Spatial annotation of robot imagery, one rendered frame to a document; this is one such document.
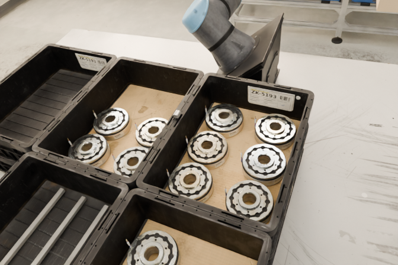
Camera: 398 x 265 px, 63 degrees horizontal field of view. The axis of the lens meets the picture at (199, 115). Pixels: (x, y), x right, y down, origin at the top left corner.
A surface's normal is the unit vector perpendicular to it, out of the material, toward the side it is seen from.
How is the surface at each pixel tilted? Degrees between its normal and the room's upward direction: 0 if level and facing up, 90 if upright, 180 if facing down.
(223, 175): 0
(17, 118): 0
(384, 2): 90
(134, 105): 0
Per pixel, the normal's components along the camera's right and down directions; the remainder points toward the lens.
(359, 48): -0.11, -0.70
